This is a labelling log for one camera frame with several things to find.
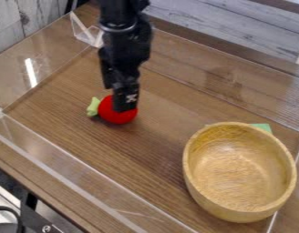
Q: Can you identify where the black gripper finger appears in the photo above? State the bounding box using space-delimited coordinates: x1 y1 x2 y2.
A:
113 82 141 112

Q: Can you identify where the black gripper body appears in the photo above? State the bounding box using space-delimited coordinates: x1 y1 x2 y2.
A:
99 17 153 89

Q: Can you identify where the red plush strawberry toy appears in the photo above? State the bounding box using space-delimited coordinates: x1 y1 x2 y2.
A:
87 95 139 125

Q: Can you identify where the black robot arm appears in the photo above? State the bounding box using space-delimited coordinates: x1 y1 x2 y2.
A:
99 0 154 113

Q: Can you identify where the green sticky note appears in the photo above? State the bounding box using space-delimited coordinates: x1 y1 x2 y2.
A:
252 124 273 134

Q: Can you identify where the wooden bowl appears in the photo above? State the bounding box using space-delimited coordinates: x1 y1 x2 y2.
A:
183 122 297 223

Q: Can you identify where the clear acrylic corner bracket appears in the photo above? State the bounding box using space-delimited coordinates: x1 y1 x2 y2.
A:
70 13 103 48

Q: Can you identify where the clear acrylic tray wall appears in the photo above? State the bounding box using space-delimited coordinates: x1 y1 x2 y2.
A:
0 108 198 233

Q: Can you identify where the black cable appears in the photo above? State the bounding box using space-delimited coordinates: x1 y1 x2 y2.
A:
0 206 23 233

